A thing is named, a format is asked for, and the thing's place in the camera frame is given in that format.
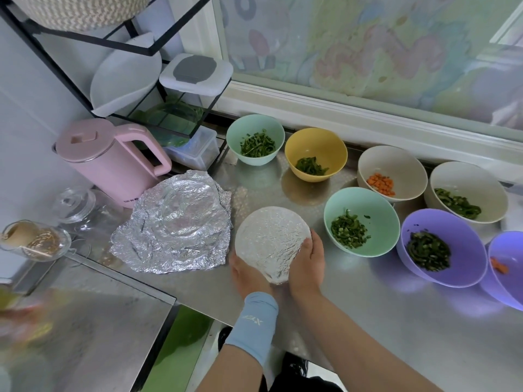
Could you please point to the person's left hand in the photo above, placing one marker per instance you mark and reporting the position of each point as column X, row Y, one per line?
column 249, row 280

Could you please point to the person's right hand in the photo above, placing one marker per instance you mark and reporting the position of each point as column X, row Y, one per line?
column 306, row 269

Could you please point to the foil-covered bowl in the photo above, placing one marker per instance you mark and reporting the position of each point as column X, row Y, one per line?
column 270, row 241

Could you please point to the mint green bowl chopped greens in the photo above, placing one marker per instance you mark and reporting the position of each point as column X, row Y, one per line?
column 362, row 220

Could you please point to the stack of aluminium foil sheets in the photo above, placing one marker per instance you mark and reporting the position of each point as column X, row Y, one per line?
column 171, row 220

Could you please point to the yellow bowl with greens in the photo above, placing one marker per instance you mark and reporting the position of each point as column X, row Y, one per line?
column 316, row 151

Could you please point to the white bowl carrot pieces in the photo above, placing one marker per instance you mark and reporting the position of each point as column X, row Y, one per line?
column 392, row 169

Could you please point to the mint green bowl green beans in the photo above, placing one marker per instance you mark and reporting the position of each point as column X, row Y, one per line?
column 256, row 143

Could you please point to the purple bowl chopped greens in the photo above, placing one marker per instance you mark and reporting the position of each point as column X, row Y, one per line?
column 441, row 245

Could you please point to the beige bowl with greens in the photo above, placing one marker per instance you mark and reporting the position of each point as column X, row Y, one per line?
column 468, row 185

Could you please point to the purple bowl carrot pieces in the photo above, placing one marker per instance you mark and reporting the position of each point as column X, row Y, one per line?
column 505, row 277

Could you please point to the person's right forearm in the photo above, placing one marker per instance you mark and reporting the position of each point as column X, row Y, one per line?
column 359, row 351

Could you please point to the stainless steel countertop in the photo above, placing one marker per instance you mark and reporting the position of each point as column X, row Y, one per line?
column 408, row 322

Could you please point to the light blue wristband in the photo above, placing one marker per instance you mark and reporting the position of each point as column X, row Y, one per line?
column 252, row 326

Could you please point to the green floor mat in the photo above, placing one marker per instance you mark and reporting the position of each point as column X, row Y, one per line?
column 176, row 351

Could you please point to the black trousers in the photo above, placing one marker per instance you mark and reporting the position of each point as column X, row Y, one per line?
column 302, row 381

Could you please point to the clear plastic box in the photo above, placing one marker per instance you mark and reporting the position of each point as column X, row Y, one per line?
column 196, row 149

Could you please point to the pink electric kettle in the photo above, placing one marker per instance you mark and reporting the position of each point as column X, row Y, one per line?
column 98, row 163

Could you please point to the clear glass jar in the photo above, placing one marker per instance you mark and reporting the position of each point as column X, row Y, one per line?
column 73, row 204

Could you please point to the window with cartoon film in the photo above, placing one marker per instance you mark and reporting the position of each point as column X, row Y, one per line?
column 376, row 45

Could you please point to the white plate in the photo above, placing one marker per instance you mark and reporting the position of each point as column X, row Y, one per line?
column 122, row 77

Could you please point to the black metal rack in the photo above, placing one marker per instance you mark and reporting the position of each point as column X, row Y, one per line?
column 41, row 36

